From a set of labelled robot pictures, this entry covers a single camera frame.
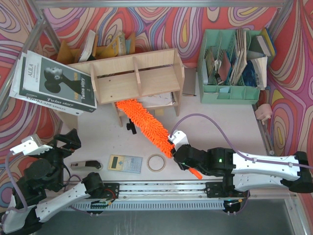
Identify orange microfiber duster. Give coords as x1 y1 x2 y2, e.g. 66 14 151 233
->
115 98 203 180

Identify beige and blue calculator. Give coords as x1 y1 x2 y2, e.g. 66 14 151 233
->
108 155 143 174

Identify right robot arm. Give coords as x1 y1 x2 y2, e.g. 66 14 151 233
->
173 144 313 196

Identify wooden bookshelf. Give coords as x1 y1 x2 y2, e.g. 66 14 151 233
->
70 48 185 126

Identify clear tape roll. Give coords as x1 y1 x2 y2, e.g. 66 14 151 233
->
147 154 166 173

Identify yellow sticky note pad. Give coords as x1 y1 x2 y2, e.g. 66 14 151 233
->
154 109 164 116

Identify black binder clip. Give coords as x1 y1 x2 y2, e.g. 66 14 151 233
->
126 119 137 135

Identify spiral notebook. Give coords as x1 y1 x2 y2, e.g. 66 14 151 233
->
137 92 176 108

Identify Twins story book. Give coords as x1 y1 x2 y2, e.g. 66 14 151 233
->
19 51 97 114

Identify white Chokladfabriken book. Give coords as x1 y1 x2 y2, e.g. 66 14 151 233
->
9 52 83 116

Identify yellow file rack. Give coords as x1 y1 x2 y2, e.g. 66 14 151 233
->
56 32 135 65

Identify pink piggy figurine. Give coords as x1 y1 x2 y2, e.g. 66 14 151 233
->
255 104 272 125

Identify mint green desk organizer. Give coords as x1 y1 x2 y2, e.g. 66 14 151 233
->
197 28 260 105

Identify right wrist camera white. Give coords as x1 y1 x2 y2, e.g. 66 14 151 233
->
168 130 189 150

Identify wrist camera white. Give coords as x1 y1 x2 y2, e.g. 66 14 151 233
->
10 134 45 156
168 130 189 150

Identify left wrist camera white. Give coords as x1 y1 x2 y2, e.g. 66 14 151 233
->
10 134 45 156

